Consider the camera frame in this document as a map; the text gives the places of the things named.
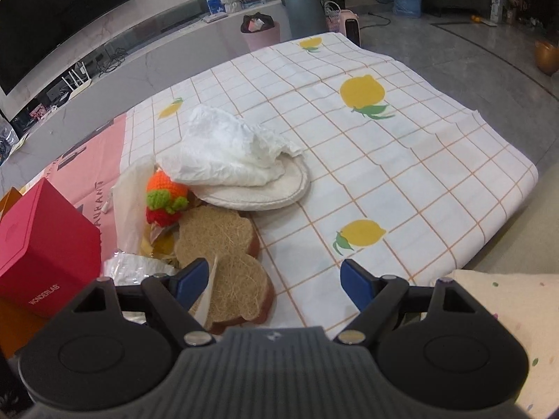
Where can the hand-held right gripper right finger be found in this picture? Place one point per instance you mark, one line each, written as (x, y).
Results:
(354, 281)

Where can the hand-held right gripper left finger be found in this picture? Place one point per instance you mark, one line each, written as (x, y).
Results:
(193, 280)

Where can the white mesh bag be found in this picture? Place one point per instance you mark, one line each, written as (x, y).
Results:
(131, 205)

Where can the cream round cloth pad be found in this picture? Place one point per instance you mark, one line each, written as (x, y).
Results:
(270, 190)

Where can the yellow snack packet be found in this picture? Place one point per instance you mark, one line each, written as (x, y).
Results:
(157, 248)

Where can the brown bread slice near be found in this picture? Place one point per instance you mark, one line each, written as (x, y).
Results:
(240, 292)

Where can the brown bread slice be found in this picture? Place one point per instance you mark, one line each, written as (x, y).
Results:
(240, 292)
(214, 235)

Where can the brown bread slice far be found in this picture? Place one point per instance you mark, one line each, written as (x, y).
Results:
(214, 235)

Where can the clear plastic wrapper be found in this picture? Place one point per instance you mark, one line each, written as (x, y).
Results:
(131, 266)

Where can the orange crochet toy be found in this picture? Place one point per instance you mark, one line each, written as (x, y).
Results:
(163, 194)

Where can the lemon print checked tablecloth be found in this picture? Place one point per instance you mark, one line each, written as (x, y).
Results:
(371, 161)

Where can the white crumpled tissue paper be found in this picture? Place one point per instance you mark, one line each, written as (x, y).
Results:
(222, 148)

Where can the red cardboard box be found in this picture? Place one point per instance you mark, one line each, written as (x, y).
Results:
(48, 244)

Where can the pink printed mat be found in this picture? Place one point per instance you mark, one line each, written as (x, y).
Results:
(94, 161)

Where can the cream dotted cushion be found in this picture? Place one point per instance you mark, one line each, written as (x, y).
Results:
(515, 310)

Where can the white router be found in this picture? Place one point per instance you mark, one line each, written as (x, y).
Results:
(77, 80)

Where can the pink trash bin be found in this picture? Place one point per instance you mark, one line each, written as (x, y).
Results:
(261, 35)

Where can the pink space heater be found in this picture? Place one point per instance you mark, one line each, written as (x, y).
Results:
(350, 26)

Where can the pink white basket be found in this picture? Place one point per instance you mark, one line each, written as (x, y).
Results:
(332, 17)

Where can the grey lidded trash can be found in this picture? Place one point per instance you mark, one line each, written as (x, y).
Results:
(305, 11)

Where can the copper plant pot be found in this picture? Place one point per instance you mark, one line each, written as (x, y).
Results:
(548, 56)

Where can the black curved television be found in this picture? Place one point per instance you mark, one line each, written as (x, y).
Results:
(52, 17)

